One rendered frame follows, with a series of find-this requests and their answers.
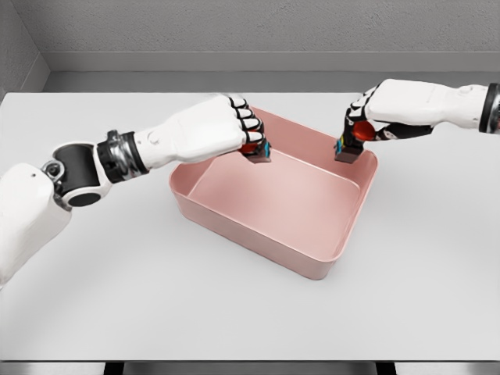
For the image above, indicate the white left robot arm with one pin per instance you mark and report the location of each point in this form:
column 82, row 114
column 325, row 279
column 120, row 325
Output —
column 35, row 195

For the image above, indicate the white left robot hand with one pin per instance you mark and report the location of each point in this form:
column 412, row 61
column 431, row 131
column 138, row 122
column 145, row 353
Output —
column 218, row 125

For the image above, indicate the pink rectangular basket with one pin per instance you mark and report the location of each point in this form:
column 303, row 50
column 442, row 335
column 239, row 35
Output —
column 273, row 195

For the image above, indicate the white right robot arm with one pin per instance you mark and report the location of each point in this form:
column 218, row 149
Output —
column 461, row 105

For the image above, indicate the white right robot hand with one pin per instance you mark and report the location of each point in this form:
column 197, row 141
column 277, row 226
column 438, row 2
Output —
column 394, row 103

